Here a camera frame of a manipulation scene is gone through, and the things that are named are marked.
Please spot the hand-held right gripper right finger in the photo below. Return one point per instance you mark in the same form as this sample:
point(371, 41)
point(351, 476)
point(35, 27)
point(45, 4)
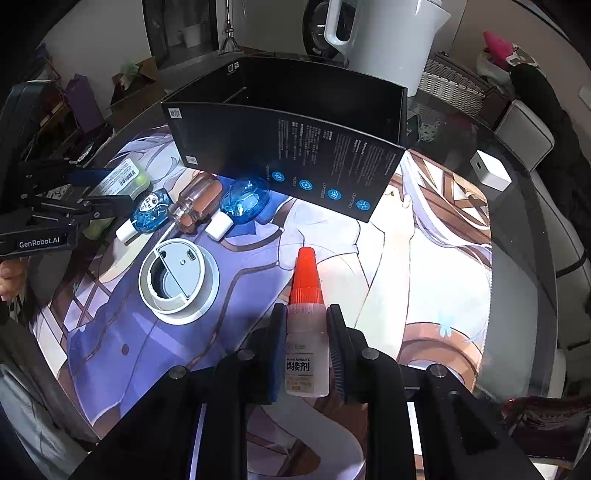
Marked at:
point(340, 360)

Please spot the wicker basket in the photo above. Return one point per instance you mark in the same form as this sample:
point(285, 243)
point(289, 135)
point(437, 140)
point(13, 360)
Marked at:
point(455, 85)

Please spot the person's grey pants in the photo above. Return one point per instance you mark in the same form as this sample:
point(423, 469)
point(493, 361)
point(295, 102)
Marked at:
point(27, 415)

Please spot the black cardboard box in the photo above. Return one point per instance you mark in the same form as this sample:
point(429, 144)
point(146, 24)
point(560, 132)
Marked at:
point(277, 138)

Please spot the purple bag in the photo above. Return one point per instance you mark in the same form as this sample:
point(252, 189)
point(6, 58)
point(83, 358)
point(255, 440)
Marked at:
point(83, 104)

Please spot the brown cardboard box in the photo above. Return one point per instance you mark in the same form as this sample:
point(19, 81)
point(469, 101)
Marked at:
point(138, 87)

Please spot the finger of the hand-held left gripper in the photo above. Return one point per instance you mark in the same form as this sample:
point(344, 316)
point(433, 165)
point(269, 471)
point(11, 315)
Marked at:
point(90, 177)
point(111, 206)

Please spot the white electric kettle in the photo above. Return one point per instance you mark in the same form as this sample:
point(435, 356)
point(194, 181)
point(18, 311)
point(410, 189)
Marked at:
point(383, 46)

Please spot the white round device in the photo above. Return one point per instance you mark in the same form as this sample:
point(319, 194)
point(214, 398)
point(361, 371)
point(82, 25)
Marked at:
point(180, 263)

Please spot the green bottle with white label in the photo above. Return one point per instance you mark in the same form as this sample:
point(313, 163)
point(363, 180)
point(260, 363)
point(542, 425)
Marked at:
point(117, 177)

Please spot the red-capped glue bottle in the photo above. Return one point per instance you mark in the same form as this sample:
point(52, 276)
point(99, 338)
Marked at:
point(304, 364)

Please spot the printed desk mat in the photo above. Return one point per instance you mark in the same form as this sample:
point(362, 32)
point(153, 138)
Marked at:
point(415, 277)

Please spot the pink soft toy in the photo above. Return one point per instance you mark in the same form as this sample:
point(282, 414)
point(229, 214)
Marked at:
point(497, 46)

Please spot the patterned coaster cloth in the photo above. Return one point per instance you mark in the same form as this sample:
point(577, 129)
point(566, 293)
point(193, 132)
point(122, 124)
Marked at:
point(427, 124)

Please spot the cola bottle with red label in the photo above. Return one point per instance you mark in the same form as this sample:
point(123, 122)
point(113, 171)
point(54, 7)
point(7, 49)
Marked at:
point(540, 424)

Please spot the washing machine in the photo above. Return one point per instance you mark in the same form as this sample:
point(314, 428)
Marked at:
point(315, 27)

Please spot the white sofa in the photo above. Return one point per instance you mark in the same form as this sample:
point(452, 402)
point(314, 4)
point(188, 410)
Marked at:
point(526, 134)

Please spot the white bin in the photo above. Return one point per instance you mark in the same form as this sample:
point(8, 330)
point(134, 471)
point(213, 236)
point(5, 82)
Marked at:
point(194, 36)

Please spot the white cube charger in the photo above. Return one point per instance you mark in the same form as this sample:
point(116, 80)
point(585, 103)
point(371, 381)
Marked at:
point(489, 170)

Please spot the person's left hand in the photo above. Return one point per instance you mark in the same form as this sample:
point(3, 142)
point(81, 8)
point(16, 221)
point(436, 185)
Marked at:
point(9, 284)

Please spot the black jacket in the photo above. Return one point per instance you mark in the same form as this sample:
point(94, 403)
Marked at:
point(549, 138)

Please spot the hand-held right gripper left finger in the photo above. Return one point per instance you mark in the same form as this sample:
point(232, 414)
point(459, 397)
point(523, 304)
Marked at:
point(276, 360)

